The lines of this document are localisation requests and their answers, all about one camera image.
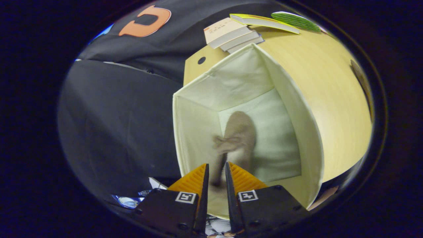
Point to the black backdrop cloth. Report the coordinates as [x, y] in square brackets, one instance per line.
[125, 115]

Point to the blue printed picture board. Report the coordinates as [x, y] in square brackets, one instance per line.
[127, 201]

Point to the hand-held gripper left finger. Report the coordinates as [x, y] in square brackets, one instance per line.
[204, 205]

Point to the beige cover book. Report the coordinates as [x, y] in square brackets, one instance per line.
[219, 29]

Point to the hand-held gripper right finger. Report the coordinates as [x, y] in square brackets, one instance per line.
[231, 205]

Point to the watermelon slice plush toy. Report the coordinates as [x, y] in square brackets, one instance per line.
[295, 20]

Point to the blue cover book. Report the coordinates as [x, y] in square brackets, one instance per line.
[252, 43]

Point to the cream fabric storage box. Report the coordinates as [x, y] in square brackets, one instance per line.
[198, 132]

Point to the yellow book with red emblem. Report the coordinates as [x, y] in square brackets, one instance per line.
[261, 20]

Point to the white thin book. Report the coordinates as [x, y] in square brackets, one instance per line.
[243, 39]

